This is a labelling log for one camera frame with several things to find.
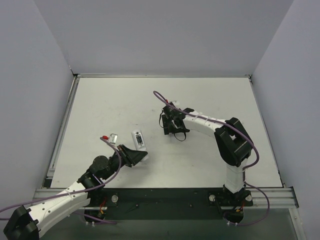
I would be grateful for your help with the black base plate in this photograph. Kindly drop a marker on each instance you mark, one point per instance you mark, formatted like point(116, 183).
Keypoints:
point(115, 204)

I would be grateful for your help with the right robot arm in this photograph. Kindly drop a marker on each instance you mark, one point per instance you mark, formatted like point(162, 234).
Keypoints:
point(231, 138)

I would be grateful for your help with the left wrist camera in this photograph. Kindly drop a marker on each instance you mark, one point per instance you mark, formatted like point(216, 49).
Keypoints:
point(111, 139)

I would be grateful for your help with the aluminium frame rail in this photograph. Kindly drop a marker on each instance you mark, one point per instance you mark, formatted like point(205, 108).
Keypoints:
point(86, 122)

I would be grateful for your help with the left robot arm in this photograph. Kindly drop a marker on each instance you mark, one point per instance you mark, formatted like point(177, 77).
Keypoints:
point(33, 222)

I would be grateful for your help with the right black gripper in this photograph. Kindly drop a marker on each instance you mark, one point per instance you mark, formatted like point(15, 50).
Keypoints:
point(168, 120)

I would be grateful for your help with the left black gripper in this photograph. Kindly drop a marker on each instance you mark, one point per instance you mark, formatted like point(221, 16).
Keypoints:
point(126, 155)

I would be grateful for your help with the white remote control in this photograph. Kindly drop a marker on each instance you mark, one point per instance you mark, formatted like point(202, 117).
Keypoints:
point(138, 140)

